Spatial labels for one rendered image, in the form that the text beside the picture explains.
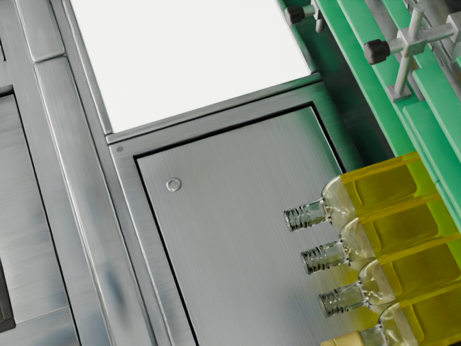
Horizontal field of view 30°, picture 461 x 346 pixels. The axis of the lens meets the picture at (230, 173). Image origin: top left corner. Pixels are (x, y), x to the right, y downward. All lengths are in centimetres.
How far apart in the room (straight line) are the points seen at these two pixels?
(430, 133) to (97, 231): 47
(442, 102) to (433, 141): 7
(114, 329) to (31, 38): 51
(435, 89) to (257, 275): 35
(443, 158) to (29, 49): 69
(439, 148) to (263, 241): 28
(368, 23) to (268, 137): 23
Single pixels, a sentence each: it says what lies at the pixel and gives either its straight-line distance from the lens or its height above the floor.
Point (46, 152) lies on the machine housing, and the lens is 132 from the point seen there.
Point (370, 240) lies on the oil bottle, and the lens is 103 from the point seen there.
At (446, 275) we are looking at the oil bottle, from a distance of 102.
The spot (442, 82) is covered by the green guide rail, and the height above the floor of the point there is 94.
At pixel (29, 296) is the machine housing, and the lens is 124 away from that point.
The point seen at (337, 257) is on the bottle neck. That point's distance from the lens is 103.
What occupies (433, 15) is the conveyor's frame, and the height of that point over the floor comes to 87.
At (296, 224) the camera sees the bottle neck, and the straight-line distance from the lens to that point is 105.
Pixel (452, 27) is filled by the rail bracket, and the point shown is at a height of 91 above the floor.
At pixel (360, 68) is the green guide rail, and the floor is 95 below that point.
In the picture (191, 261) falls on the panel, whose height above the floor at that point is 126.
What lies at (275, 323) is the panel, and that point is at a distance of 114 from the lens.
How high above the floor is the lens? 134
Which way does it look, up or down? 8 degrees down
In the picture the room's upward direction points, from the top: 107 degrees counter-clockwise
